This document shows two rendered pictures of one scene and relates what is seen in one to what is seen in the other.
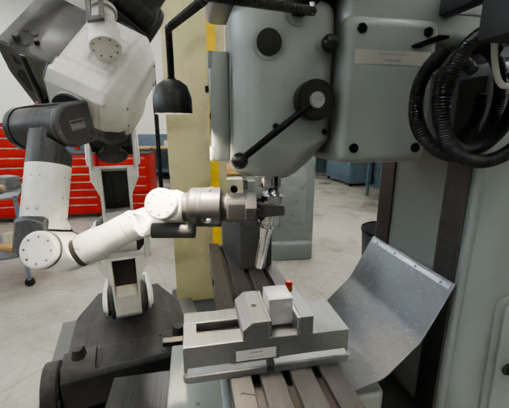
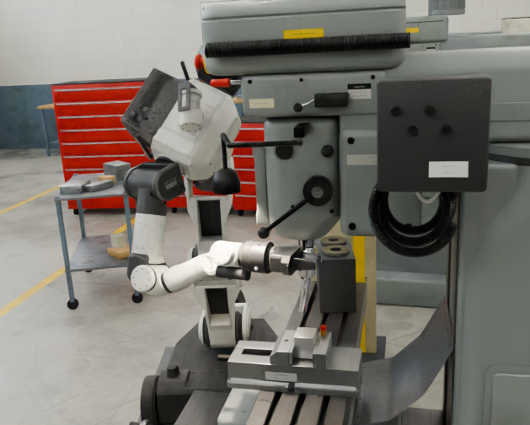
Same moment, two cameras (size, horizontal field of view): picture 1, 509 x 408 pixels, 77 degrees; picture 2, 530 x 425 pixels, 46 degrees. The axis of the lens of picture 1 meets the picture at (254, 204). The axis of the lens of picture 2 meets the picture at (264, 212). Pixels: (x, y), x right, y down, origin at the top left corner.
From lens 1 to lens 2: 1.03 m
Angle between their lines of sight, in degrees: 24
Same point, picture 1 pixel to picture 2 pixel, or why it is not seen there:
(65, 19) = (167, 92)
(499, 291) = (488, 359)
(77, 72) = (173, 140)
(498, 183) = (476, 264)
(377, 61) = (366, 163)
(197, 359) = (238, 372)
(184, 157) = not seen: hidden behind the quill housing
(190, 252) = not seen: hidden behind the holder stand
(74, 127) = (168, 186)
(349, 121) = (346, 206)
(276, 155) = (297, 226)
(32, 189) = (140, 234)
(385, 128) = not seen: hidden behind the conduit
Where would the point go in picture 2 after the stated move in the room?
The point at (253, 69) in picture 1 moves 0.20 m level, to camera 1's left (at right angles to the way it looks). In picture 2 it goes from (275, 167) to (203, 164)
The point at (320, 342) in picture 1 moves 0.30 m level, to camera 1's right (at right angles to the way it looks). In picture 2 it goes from (333, 377) to (455, 399)
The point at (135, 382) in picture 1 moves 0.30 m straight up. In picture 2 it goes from (210, 396) to (202, 309)
